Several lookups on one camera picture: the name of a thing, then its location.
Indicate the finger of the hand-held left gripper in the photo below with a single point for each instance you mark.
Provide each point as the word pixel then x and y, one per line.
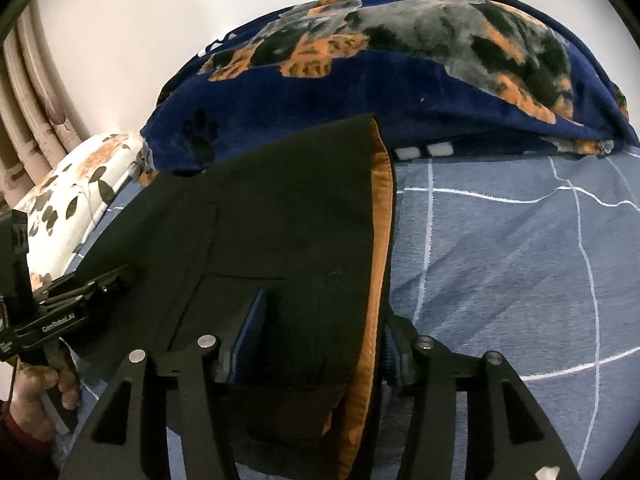
pixel 90 280
pixel 85 297

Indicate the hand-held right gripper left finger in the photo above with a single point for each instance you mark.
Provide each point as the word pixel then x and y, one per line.
pixel 247 340

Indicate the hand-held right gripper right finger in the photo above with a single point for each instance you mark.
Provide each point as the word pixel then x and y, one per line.
pixel 391 360

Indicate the black pants with orange lining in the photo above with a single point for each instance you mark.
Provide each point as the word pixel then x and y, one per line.
pixel 290 220

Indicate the person's left forearm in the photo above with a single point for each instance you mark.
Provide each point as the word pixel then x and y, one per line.
pixel 22 447

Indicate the person's left hand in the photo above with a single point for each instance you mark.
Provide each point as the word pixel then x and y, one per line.
pixel 35 390

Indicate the white floral print pillow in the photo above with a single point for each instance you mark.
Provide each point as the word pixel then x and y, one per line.
pixel 75 185

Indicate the blue checked bedsheet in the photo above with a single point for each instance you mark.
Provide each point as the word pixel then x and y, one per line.
pixel 500 270

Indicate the beige striped curtain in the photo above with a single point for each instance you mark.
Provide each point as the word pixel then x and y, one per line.
pixel 30 110

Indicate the navy animal print blanket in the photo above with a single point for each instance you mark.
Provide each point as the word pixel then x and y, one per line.
pixel 400 95

